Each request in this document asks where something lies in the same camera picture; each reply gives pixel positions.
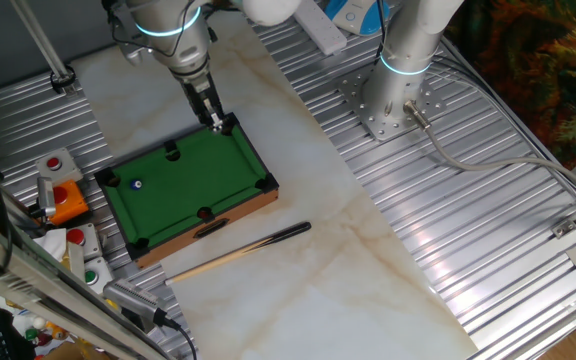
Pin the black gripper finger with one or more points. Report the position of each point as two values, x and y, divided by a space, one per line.
215 122
228 125

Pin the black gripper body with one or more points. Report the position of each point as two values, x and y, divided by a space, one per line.
199 95

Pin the blue pool ball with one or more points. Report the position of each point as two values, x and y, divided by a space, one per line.
136 184

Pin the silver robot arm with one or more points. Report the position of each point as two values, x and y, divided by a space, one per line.
168 25

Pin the green mini pool table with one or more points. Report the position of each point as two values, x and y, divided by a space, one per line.
183 190

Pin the red pool ball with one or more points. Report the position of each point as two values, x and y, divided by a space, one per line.
203 214

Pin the white power strip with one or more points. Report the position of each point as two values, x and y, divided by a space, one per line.
320 27

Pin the black rod clamp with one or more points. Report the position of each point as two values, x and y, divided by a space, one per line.
63 80

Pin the grey box small red button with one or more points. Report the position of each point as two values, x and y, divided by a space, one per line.
60 167

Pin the orange box red button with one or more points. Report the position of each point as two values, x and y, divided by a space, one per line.
70 202

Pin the blue white round device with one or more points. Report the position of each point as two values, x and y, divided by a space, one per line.
355 15

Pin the metal stand rod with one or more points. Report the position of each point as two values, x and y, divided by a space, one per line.
40 37

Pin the grey box large red button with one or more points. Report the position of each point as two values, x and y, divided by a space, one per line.
85 240

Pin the white box green button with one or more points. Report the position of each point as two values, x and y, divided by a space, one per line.
98 275

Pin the white crumpled tissue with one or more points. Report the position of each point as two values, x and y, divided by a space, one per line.
50 242

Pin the colourful patterned cloth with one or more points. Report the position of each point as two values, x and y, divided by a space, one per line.
533 60

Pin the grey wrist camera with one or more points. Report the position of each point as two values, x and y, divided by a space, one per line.
129 50

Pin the small silver camera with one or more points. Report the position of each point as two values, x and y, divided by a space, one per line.
46 195

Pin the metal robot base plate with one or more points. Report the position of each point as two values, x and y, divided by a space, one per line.
418 107

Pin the silver depth camera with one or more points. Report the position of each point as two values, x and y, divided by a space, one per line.
133 300

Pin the aluminium frame bar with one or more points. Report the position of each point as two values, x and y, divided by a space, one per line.
43 290

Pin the small metal bracket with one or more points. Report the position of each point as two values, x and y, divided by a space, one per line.
563 228

